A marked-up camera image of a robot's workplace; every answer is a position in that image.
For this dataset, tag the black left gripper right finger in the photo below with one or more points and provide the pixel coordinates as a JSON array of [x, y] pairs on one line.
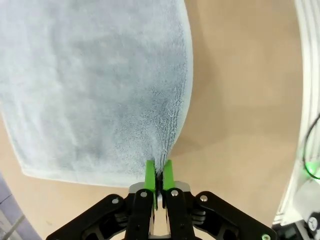
[[180, 212]]

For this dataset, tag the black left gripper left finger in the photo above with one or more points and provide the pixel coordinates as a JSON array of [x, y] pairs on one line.
[[140, 212]]

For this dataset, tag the light blue terry towel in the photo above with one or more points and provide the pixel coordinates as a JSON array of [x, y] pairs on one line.
[[87, 87]]

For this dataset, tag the white device with green light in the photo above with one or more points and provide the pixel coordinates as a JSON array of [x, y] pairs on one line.
[[311, 190]]

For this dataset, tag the silver aluminium frame rail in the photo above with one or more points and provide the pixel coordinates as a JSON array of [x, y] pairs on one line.
[[310, 75]]

